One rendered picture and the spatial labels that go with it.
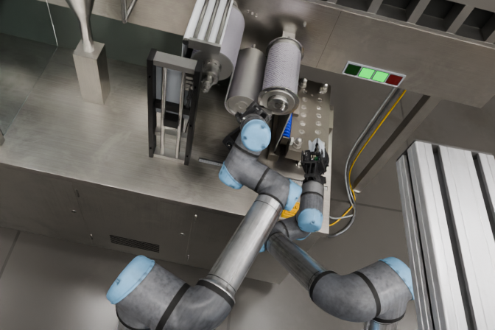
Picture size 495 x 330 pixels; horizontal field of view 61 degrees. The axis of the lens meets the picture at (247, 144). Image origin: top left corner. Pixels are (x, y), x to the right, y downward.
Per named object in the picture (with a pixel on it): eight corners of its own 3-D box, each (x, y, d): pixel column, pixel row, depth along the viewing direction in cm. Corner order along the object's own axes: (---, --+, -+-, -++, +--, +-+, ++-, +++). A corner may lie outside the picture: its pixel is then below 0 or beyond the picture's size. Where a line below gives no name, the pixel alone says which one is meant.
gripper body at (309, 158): (323, 146, 142) (321, 177, 135) (328, 161, 148) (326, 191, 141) (300, 149, 145) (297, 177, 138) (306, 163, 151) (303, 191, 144)
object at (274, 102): (263, 101, 146) (283, 96, 143) (264, 96, 147) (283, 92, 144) (272, 114, 151) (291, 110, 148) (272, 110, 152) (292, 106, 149)
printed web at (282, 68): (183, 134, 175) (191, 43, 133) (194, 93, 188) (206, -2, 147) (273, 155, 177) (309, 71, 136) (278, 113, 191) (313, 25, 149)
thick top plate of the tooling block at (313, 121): (284, 157, 169) (288, 149, 164) (292, 85, 192) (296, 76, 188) (323, 166, 170) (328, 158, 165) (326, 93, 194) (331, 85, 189)
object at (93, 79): (74, 104, 174) (45, -15, 127) (86, 79, 182) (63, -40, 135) (107, 111, 175) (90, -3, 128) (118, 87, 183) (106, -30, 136)
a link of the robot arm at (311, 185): (325, 202, 139) (301, 203, 142) (326, 190, 141) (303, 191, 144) (321, 190, 133) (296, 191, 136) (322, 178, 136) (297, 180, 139)
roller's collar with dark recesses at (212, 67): (198, 82, 139) (199, 69, 134) (202, 70, 142) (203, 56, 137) (216, 87, 139) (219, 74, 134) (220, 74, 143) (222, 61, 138)
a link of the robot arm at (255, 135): (234, 146, 106) (250, 117, 105) (233, 137, 117) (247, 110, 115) (261, 160, 107) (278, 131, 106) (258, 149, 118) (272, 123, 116)
